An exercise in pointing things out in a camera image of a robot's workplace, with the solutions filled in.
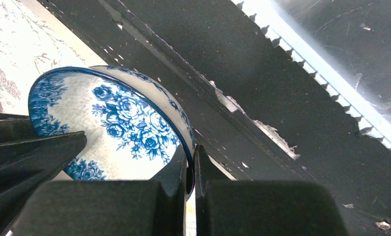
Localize floral tablecloth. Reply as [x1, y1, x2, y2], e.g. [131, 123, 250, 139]
[0, 0, 104, 115]

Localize white blue floral bowl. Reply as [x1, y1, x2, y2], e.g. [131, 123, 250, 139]
[28, 65, 196, 194]

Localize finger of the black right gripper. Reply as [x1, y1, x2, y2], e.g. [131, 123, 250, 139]
[0, 131, 87, 236]
[0, 113, 36, 143]

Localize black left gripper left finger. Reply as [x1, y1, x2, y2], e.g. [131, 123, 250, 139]
[13, 147, 186, 236]

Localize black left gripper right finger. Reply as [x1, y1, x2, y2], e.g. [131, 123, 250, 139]
[194, 145, 348, 236]

